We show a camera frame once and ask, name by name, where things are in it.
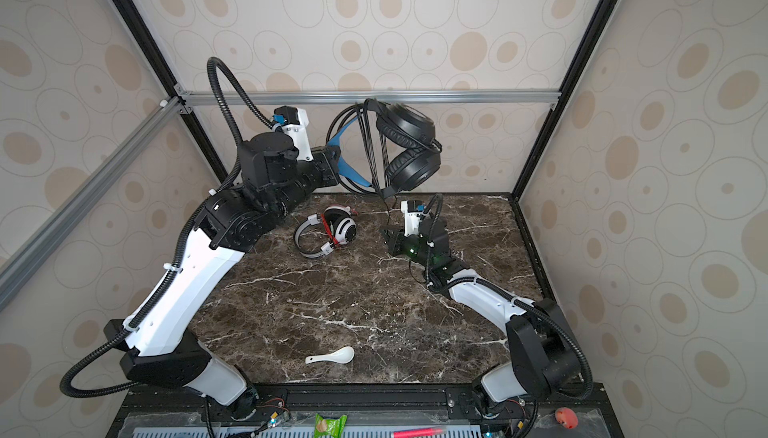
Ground white headphones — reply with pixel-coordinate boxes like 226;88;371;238
293;205;358;259

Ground red headphone cable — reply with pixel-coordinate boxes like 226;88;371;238
320;209;346;250

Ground black headphones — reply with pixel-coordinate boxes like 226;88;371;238
326;99;442;199

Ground black headphone cable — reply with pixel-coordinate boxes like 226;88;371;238
353;98;403;235

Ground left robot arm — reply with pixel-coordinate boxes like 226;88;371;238
59;57;341;420

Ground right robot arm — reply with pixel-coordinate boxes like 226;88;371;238
382;194;594;408

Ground white ceramic spoon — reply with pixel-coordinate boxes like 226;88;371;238
305;346;355;364

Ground pink pen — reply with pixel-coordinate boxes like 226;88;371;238
392;427;446;438

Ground green snack packet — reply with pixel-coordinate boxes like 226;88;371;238
313;414;348;438

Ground red round button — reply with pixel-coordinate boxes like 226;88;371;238
554;407;579;429

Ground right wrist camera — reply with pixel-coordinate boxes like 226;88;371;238
400;200;425;237

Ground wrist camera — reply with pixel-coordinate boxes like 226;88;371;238
400;200;425;237
272;105;314;162

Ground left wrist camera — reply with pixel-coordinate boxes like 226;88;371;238
272;105;314;162

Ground horizontal aluminium rail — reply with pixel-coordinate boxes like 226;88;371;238
175;88;562;108

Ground left slanted aluminium rail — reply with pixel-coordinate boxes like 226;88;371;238
1;97;181;308

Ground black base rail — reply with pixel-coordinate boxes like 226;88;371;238
114;383;615;425

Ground left black frame post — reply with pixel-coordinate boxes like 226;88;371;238
110;0;229;182

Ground black frame post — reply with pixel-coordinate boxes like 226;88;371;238
511;0;641;202
110;0;229;182

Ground right black frame post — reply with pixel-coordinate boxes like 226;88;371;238
511;0;641;202

